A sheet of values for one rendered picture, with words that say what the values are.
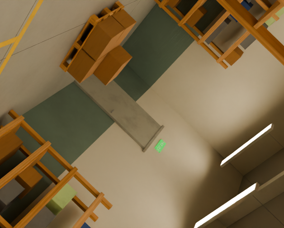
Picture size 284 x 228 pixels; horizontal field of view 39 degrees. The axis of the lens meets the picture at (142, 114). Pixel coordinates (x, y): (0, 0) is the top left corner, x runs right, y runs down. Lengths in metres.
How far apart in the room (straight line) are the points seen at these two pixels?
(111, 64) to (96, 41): 0.68
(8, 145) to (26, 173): 0.52
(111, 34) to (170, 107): 4.76
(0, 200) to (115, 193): 2.54
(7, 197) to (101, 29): 2.68
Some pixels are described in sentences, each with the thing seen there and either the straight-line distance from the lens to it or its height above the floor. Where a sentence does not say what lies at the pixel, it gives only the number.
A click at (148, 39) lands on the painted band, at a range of 9.99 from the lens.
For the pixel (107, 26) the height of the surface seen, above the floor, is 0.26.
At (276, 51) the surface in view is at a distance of 2.90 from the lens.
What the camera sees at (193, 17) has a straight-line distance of 8.94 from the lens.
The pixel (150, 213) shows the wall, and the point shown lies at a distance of 7.79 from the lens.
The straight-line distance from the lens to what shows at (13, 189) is 5.82.
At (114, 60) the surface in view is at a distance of 6.57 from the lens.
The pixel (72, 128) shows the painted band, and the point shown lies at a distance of 7.81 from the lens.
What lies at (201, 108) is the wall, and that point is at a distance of 10.16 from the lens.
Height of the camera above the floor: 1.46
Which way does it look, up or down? 1 degrees up
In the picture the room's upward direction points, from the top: 134 degrees clockwise
